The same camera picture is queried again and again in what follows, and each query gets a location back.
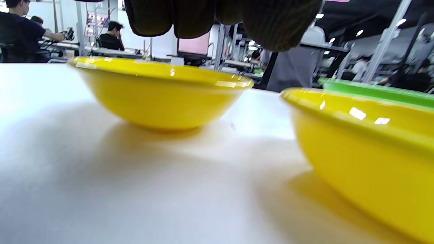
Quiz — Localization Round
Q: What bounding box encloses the person's left hand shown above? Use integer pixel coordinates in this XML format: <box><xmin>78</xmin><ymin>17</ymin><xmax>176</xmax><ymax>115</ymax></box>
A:
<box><xmin>124</xmin><ymin>0</ymin><xmax>322</xmax><ymax>52</ymax></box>

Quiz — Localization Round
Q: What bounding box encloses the small yellow bowl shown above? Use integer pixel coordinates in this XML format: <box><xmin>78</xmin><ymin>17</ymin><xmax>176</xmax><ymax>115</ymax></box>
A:
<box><xmin>281</xmin><ymin>87</ymin><xmax>434</xmax><ymax>243</ymax></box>
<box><xmin>68</xmin><ymin>56</ymin><xmax>255</xmax><ymax>132</ymax></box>

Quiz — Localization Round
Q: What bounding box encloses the medium green bowl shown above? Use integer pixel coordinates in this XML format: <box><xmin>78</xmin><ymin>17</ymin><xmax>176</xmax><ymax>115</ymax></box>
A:
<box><xmin>318</xmin><ymin>77</ymin><xmax>434</xmax><ymax>109</ymax></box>

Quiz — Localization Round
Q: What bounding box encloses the computer monitor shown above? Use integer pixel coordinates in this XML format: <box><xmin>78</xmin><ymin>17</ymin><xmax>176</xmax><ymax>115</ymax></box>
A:
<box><xmin>176</xmin><ymin>30</ymin><xmax>211</xmax><ymax>61</ymax></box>

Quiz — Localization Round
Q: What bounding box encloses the white metal frame post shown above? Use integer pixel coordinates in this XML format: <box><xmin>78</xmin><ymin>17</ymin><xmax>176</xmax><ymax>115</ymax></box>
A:
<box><xmin>75</xmin><ymin>0</ymin><xmax>85</xmax><ymax>56</ymax></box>
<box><xmin>361</xmin><ymin>0</ymin><xmax>412</xmax><ymax>83</ymax></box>

